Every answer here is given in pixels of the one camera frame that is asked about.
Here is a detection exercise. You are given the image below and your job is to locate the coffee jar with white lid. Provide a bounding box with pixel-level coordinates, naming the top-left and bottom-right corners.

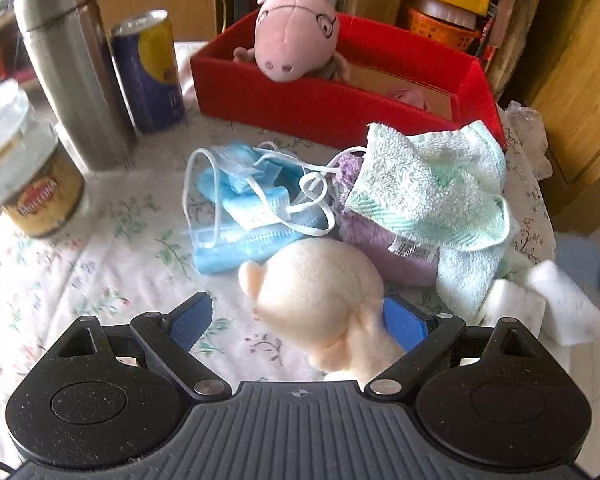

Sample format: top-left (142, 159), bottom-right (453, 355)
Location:
top-left (0, 80), bottom-right (88, 240)

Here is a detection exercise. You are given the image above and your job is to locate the floral tablecloth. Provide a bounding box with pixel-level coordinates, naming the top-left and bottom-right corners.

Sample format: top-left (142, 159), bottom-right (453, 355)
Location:
top-left (0, 40), bottom-right (558, 471)

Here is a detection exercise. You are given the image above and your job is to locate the red cardboard box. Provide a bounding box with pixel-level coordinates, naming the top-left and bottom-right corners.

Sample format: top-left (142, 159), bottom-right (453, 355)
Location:
top-left (189, 10), bottom-right (508, 151)

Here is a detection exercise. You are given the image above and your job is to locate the stainless steel thermos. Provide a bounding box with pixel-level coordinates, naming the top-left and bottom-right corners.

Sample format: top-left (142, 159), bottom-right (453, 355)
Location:
top-left (12, 0), bottom-right (138, 173)

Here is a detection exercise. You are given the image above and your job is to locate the light green towel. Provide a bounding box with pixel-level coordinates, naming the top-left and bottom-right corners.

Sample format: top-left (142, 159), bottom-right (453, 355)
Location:
top-left (340, 120), bottom-right (513, 318)

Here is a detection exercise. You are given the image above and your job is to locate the blue face mask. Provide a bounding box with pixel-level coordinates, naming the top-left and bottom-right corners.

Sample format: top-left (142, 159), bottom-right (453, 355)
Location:
top-left (212, 142), bottom-right (301, 193)
top-left (197, 165), bottom-right (336, 233)
top-left (190, 220), bottom-right (326, 276)

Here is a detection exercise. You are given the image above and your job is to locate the wooden cabinet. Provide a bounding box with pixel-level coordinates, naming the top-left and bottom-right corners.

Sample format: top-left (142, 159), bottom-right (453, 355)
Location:
top-left (500, 0), bottom-right (600, 231)

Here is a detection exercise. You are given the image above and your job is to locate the large cardboard box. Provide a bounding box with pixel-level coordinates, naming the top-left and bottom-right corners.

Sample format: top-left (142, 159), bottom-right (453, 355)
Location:
top-left (92, 0), bottom-right (218, 43)

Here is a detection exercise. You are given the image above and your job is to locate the cream plush toy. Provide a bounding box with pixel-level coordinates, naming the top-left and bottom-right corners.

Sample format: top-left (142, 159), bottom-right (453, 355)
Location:
top-left (237, 239), bottom-right (406, 383)

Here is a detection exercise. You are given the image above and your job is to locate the blue and yellow can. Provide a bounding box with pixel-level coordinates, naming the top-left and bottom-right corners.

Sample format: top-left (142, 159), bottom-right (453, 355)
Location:
top-left (110, 9), bottom-right (188, 134)

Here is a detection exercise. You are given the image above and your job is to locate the orange plastic basket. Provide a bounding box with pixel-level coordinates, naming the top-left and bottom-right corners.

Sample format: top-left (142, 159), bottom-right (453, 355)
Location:
top-left (405, 0), bottom-right (481, 53)

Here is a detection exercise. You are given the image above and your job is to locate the pink pig plush toy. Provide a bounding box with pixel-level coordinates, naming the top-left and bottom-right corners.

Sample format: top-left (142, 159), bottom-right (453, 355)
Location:
top-left (232, 0), bottom-right (353, 83)

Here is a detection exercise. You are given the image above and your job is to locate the purple towel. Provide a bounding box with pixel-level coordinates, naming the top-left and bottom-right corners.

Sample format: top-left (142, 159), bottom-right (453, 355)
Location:
top-left (330, 152), bottom-right (441, 286)

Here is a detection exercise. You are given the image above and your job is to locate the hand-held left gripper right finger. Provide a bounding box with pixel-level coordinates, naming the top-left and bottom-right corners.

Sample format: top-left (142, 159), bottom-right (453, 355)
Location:
top-left (362, 296), bottom-right (551, 396)

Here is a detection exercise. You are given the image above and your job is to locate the white sponge block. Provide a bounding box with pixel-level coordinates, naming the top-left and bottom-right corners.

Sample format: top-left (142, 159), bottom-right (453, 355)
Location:
top-left (475, 277), bottom-right (548, 336)
top-left (525, 259), bottom-right (600, 346)

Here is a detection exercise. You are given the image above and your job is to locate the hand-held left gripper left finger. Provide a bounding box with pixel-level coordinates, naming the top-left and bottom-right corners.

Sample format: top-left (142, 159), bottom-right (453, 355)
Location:
top-left (55, 291), bottom-right (233, 401)

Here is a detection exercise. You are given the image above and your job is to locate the small brown cardboard box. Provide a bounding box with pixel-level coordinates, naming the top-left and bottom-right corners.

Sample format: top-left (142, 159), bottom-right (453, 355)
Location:
top-left (354, 0), bottom-right (407, 26)

